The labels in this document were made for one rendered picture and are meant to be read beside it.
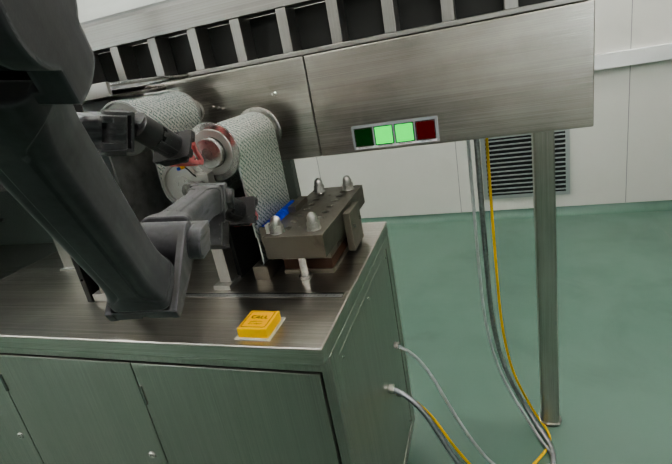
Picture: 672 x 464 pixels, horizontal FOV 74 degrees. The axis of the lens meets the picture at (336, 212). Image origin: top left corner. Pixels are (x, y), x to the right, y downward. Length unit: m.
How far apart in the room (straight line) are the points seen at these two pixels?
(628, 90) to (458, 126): 2.56
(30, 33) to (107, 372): 1.12
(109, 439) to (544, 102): 1.46
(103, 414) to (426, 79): 1.24
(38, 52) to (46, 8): 0.02
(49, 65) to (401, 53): 1.10
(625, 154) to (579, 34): 2.61
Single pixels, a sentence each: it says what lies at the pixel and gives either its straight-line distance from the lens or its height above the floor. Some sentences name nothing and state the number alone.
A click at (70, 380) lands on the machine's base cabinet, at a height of 0.75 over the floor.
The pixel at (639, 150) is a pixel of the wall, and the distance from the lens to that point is 3.87.
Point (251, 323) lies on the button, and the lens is 0.98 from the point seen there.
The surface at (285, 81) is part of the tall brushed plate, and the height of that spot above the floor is 1.38.
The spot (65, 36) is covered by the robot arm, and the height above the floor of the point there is 1.44.
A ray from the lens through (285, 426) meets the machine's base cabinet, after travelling 1.11.
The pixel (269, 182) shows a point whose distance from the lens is 1.26.
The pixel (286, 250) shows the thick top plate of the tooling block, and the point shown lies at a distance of 1.11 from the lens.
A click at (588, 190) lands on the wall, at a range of 3.87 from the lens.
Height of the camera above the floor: 1.41
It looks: 18 degrees down
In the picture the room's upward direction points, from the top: 10 degrees counter-clockwise
